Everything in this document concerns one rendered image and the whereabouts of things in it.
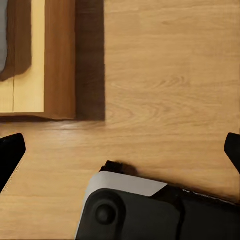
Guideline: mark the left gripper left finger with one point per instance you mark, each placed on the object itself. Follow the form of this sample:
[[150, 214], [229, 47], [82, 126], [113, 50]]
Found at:
[[12, 150]]

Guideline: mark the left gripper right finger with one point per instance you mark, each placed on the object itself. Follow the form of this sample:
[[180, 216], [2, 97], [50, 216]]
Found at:
[[232, 149]]

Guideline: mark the bed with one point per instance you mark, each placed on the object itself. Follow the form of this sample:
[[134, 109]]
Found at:
[[38, 58]]

